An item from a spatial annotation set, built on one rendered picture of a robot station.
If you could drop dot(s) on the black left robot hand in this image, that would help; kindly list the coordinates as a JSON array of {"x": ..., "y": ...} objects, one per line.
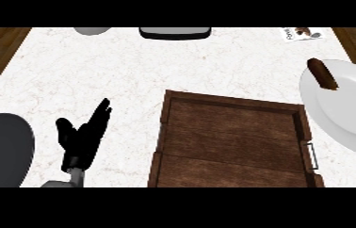
[{"x": 84, "y": 139}]

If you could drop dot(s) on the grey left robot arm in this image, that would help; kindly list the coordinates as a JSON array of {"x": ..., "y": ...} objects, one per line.
[{"x": 75, "y": 179}]

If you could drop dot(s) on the brown wooden tray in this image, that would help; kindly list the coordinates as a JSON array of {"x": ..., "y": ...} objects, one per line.
[{"x": 233, "y": 140}]

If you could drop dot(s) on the white plate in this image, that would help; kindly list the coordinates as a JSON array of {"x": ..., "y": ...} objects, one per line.
[{"x": 336, "y": 109}]

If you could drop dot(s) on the dark grey rounded object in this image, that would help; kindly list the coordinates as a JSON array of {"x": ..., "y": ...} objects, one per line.
[{"x": 14, "y": 150}]

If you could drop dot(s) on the grey round object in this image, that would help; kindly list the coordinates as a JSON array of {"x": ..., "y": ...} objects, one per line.
[{"x": 92, "y": 30}]

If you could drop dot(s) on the grey and black appliance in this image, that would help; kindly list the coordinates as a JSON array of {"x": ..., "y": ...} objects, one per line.
[{"x": 175, "y": 33}]

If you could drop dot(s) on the white printed packet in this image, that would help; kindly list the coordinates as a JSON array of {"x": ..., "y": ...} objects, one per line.
[{"x": 302, "y": 34}]

